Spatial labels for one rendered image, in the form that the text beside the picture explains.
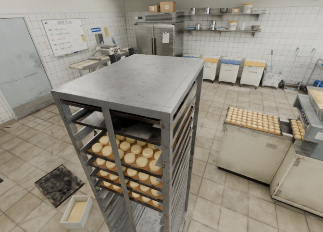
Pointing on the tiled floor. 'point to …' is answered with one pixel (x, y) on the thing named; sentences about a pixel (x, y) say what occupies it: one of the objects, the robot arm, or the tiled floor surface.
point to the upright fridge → (147, 19)
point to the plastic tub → (77, 212)
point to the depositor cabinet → (299, 181)
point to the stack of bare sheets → (59, 185)
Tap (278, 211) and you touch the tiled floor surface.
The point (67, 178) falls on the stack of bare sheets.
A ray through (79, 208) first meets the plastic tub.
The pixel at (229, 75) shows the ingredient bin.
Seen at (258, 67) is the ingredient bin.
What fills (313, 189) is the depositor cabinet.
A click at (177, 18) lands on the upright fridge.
